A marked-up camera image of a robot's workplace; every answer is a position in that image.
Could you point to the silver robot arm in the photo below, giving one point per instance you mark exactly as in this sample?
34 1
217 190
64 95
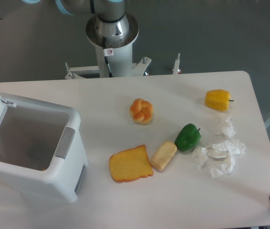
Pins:
109 27

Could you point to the white trash can body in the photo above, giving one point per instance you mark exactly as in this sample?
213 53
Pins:
41 149

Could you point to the knotted bread roll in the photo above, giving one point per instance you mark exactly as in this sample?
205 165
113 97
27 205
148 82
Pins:
141 111

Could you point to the pale bread loaf piece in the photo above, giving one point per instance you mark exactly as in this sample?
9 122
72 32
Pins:
163 155

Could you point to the orange toast slice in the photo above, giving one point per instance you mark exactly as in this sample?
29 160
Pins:
130 165

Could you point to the green bell pepper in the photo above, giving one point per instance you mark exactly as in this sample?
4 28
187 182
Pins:
188 137

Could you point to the small crumpled white tissue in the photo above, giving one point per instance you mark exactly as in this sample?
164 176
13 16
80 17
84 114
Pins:
199 155

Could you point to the yellow bell pepper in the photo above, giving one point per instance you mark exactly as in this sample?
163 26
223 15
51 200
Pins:
218 99

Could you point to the upper crumpled white tissue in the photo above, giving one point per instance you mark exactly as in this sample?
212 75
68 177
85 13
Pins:
225 128

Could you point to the large crumpled white tissue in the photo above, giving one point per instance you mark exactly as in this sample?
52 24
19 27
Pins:
225 153

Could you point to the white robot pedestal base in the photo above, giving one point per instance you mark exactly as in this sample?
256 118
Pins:
112 62

